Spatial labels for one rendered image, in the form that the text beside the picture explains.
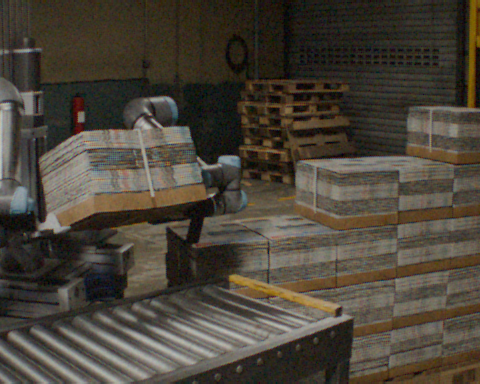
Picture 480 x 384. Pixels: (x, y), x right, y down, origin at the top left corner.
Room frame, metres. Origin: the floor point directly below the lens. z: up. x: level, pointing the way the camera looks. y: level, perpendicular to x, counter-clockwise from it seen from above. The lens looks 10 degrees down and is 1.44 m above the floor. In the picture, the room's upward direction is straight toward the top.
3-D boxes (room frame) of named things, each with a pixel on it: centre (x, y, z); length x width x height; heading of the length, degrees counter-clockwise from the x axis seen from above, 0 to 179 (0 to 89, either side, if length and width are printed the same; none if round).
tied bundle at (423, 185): (3.01, -0.73, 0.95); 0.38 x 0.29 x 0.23; 22
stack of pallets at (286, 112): (9.65, -0.83, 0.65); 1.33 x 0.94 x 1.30; 136
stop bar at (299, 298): (1.97, -0.14, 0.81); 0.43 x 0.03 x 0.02; 42
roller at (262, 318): (1.88, -0.02, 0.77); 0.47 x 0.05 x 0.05; 42
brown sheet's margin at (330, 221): (2.90, -0.46, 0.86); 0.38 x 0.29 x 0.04; 21
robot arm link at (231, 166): (2.37, 0.02, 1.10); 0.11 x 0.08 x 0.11; 141
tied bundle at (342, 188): (2.90, -0.46, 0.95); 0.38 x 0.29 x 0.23; 21
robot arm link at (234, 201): (2.39, 0.01, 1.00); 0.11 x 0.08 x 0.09; 132
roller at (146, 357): (1.62, 0.27, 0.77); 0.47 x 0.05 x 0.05; 42
